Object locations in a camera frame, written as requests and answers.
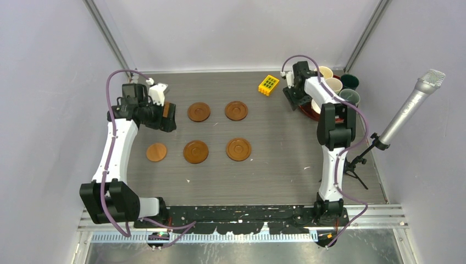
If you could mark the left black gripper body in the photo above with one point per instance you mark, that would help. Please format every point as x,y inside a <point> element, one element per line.
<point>153,114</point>

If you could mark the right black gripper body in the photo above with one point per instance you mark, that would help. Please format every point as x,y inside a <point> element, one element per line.
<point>303,96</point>

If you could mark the red round tray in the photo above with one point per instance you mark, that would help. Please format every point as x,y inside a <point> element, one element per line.
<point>309,113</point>

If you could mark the light wooden coaster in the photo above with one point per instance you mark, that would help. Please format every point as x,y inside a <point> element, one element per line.
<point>156,152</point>

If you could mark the yellow toy brick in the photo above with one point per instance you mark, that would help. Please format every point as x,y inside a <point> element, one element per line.
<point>267,86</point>

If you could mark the cream mug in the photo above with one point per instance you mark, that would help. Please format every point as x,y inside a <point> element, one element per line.
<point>324,72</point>

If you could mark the dark ringed wooden coaster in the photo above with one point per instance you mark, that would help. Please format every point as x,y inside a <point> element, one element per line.
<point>238,149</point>

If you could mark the black microphone tripod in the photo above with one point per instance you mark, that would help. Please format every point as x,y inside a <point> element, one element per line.
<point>350,167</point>

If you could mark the silver microphone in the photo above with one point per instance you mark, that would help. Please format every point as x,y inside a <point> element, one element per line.
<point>425,86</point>

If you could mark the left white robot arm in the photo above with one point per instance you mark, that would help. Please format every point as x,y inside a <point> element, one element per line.
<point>108,195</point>

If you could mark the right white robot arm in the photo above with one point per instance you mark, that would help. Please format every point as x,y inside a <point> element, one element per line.
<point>336,131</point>

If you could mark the white bowl cup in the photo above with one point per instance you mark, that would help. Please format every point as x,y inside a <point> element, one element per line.
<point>315,107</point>

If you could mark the pale green cup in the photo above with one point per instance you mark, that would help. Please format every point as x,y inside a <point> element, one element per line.
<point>335,84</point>

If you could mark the dark green cup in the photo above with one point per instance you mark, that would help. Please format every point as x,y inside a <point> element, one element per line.
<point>349,81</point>

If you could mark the grey green mug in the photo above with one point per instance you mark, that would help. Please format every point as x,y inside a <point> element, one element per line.
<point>350,96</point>

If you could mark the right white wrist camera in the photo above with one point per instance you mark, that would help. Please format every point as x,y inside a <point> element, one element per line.
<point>289,77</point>

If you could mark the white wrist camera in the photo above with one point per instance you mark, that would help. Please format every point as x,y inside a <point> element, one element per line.
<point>289,77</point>
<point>157,92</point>

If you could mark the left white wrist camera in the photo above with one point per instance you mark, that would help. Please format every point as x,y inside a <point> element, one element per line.
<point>157,92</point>

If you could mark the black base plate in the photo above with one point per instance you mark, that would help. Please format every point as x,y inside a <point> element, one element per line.
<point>280,219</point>

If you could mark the aluminium frame rail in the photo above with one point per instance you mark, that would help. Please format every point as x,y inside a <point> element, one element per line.
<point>384,216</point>

